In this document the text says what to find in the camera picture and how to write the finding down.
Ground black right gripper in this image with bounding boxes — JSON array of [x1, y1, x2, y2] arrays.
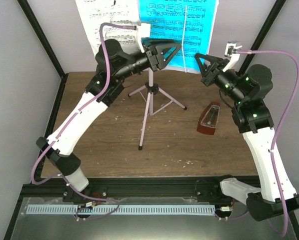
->
[[195, 53, 247, 105]]

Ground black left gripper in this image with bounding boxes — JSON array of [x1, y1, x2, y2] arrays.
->
[[113, 38, 180, 81]]

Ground blue sheet music page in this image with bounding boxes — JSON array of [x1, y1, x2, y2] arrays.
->
[[138, 0, 219, 74]]

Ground lilac music stand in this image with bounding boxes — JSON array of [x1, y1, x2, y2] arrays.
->
[[127, 0, 220, 151]]

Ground red wooden metronome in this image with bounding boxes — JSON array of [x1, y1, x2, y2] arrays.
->
[[196, 101, 221, 136]]

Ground white sheet music page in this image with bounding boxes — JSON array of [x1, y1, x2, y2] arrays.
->
[[75, 0, 140, 55]]

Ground clear plastic metronome cover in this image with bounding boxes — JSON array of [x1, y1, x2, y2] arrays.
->
[[200, 104, 220, 129]]

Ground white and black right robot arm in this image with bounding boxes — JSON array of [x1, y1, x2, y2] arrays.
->
[[195, 53, 299, 222]]

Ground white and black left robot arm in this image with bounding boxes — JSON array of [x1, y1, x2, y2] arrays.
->
[[36, 39, 181, 202]]

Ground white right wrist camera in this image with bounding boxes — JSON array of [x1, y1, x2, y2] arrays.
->
[[222, 41, 242, 73]]

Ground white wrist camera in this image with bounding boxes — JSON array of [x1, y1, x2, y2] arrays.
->
[[136, 22, 151, 53], [222, 41, 242, 73]]

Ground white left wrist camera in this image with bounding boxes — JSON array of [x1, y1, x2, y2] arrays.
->
[[136, 22, 151, 53]]

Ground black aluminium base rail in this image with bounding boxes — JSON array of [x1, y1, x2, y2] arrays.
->
[[61, 176, 285, 201]]

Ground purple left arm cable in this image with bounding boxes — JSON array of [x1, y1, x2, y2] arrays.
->
[[30, 22, 138, 201]]

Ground light blue slotted cable duct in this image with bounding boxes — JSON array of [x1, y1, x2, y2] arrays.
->
[[25, 204, 216, 216]]

